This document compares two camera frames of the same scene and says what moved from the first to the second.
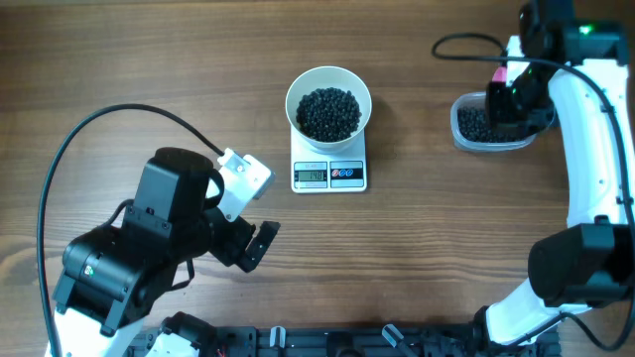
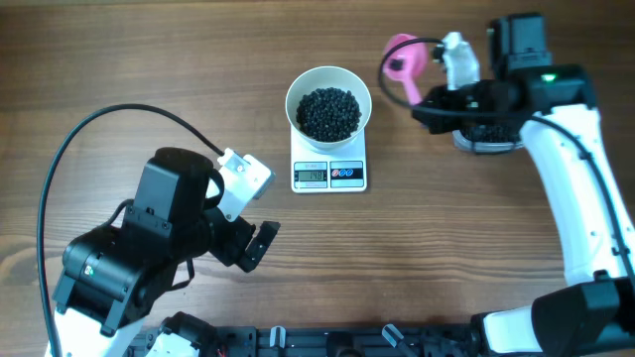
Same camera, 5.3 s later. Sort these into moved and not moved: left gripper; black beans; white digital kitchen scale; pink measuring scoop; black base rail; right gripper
Moved: pink measuring scoop; right gripper
Not moved: black beans; black base rail; left gripper; white digital kitchen scale
